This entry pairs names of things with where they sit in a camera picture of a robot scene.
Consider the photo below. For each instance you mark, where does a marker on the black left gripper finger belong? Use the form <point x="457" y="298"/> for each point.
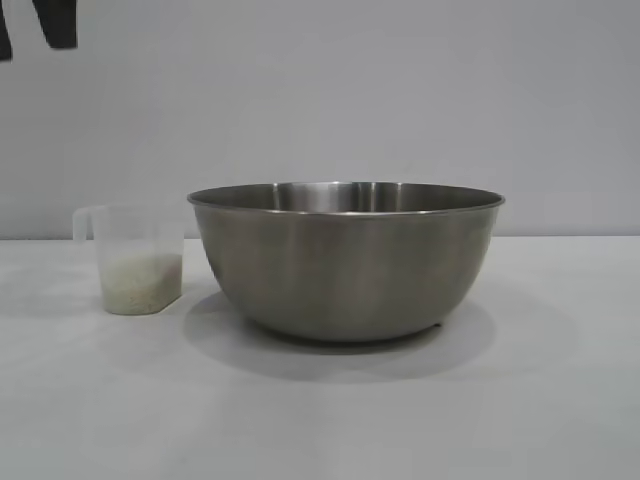
<point x="60" y="22"/>
<point x="5" y="30"/>

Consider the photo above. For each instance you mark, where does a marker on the clear plastic measuring cup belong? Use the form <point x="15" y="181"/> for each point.
<point x="137" y="232"/>

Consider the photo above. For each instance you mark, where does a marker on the white uncooked rice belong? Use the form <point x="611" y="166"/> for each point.
<point x="140" y="285"/>

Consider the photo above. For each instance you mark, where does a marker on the large stainless steel bowl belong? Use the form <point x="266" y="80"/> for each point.
<point x="347" y="265"/>

